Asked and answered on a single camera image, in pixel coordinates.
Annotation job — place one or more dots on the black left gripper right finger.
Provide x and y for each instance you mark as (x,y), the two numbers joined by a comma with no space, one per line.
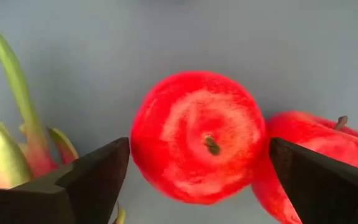
(328,193)

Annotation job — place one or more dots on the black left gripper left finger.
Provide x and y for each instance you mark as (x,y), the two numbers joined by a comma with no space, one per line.
(73,199)

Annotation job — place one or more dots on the glossy red apple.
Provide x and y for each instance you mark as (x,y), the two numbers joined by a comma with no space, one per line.
(306,130)

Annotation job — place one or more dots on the pink dragon fruit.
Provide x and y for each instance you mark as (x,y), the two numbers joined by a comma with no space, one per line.
(8,155)

